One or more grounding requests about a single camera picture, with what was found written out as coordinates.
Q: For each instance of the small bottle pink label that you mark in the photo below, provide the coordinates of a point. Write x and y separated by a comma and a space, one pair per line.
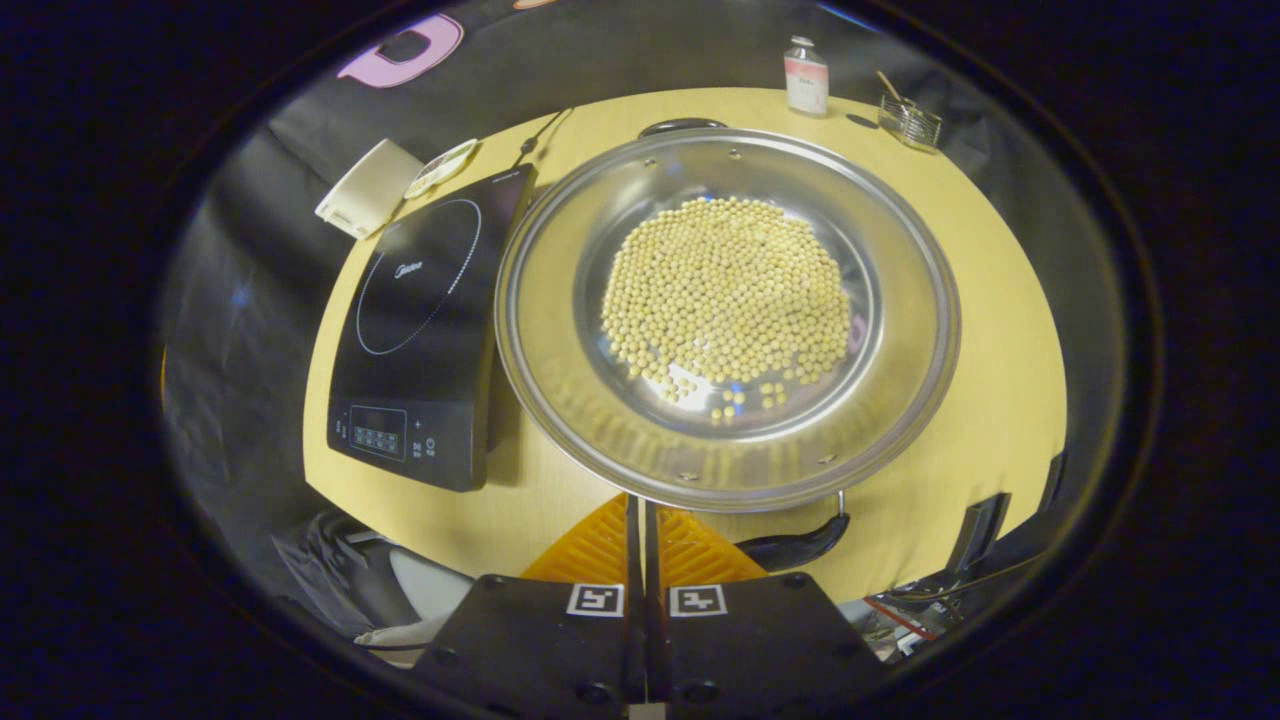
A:
806, 85

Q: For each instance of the black induction cooktop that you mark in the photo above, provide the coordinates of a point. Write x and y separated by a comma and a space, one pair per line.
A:
420, 340

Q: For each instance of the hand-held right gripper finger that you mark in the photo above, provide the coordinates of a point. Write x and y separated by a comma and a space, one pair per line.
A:
655, 640
632, 640

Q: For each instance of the white toaster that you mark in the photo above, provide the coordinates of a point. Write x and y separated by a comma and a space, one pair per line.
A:
368, 190

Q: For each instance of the white divided bean dish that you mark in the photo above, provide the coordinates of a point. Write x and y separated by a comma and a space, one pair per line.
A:
440, 168

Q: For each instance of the pile of yellow soybeans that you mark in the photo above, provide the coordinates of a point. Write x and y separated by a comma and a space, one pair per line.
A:
725, 290

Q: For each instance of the stainless steel pot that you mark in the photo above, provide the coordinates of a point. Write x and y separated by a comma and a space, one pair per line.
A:
560, 330

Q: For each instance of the thin wooden stick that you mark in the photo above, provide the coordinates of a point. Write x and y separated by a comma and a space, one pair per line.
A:
890, 85

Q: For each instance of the dark cloth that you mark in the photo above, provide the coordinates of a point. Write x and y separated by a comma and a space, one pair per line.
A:
320, 570

